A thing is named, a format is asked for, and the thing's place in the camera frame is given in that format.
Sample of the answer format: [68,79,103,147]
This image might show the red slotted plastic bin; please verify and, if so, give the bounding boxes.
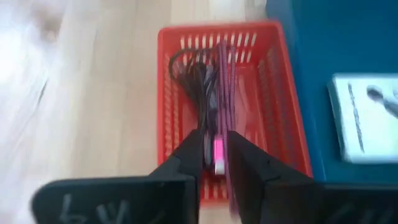
[156,20,314,208]

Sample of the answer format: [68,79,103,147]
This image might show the white box with green side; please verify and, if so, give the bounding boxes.
[326,72,398,165]

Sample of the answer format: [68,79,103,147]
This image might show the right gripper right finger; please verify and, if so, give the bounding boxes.
[228,130,398,224]

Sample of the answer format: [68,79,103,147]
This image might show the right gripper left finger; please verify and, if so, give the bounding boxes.
[30,129,205,224]

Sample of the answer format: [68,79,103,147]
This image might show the magenta braided usb cable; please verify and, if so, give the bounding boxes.
[212,39,241,219]

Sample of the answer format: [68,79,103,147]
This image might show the black cable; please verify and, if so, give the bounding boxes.
[168,47,208,135]

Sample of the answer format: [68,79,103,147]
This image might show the teal plastic bin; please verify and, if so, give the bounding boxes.
[265,0,398,185]

